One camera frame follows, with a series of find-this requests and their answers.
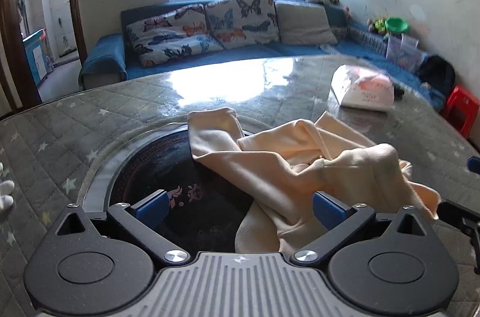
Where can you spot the clear plastic storage box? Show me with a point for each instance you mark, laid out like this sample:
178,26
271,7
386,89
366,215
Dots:
404,52

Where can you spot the blue toy cabinet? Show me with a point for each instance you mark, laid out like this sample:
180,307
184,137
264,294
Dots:
37,52

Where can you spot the quilted grey star tablecloth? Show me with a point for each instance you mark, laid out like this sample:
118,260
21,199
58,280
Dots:
50,151

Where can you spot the green plastic bowl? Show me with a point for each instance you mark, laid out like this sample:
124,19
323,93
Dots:
396,25

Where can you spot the butterfly pillow right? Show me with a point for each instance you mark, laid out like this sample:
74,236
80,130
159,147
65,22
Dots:
240,23

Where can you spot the black round hotplate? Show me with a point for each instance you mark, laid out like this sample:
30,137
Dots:
205,210

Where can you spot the butterfly pillow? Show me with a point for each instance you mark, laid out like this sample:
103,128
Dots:
240,23
175,35

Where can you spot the white cotton glove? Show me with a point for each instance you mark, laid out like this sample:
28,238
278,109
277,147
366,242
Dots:
6,189

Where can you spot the white pink tissue pack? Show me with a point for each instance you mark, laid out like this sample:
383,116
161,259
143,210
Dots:
359,87

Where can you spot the black backpack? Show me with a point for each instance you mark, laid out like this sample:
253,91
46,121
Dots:
439,73

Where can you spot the blue sofa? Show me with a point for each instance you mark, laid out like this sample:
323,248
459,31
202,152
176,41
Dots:
112,60

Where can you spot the cream beige garment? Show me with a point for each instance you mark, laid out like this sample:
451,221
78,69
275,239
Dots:
282,168

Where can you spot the red plastic stool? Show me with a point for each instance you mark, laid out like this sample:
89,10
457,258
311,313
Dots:
461,110

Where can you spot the butterfly pillow left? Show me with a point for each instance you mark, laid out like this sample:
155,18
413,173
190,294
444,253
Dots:
175,35

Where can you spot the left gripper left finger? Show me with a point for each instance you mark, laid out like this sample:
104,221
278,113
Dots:
139,222

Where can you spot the beige cushion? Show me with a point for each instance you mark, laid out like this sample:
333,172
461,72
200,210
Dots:
303,24

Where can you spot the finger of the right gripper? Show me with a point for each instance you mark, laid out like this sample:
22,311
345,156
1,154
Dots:
461,218
473,164

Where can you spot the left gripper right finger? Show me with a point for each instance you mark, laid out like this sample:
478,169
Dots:
343,225

